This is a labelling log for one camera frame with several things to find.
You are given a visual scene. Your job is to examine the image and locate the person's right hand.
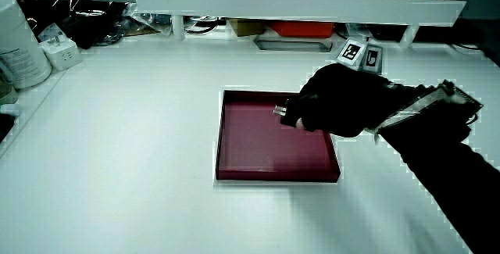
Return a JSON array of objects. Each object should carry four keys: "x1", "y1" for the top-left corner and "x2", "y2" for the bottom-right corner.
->
[{"x1": 297, "y1": 38, "x2": 395, "y2": 138}]

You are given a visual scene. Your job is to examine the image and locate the black charger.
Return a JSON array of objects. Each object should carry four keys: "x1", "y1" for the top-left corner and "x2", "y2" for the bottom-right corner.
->
[{"x1": 273, "y1": 95, "x2": 305, "y2": 128}]

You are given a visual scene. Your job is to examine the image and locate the dark red square plate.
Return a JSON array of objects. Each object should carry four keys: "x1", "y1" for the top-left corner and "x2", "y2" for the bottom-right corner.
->
[{"x1": 215, "y1": 89, "x2": 341, "y2": 184}]

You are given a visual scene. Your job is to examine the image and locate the grey flat tray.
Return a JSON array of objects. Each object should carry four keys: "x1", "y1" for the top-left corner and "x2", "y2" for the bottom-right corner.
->
[{"x1": 253, "y1": 35, "x2": 334, "y2": 54}]

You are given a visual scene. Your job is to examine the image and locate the orange box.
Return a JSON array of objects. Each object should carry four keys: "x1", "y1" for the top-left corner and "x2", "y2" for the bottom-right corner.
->
[{"x1": 269, "y1": 20, "x2": 336, "y2": 39}]

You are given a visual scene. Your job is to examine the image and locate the white desk shelf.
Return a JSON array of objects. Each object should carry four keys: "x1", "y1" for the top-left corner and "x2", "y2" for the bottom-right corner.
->
[{"x1": 131, "y1": 0, "x2": 468, "y2": 50}]

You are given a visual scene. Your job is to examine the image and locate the brown cardboard box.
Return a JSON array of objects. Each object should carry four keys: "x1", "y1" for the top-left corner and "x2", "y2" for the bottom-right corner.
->
[{"x1": 228, "y1": 19, "x2": 267, "y2": 38}]

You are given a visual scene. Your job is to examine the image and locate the clear plastic wrapper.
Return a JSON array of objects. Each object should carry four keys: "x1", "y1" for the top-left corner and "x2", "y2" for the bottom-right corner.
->
[{"x1": 123, "y1": 2, "x2": 173, "y2": 37}]

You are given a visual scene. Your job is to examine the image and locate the black plastic bags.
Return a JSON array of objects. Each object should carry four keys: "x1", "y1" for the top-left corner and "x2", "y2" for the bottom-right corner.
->
[{"x1": 21, "y1": 0, "x2": 130, "y2": 50}]

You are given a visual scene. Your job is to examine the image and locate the white power adapter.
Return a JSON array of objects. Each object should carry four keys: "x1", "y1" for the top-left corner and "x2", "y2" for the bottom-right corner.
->
[{"x1": 37, "y1": 34, "x2": 84, "y2": 72}]

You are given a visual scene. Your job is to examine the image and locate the white cylindrical container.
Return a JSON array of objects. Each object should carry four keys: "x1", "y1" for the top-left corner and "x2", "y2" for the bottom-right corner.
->
[{"x1": 0, "y1": 0, "x2": 52, "y2": 90}]

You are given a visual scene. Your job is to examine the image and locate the black cable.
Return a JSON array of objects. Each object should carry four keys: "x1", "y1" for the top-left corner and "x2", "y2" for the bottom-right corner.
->
[{"x1": 184, "y1": 16, "x2": 227, "y2": 35}]

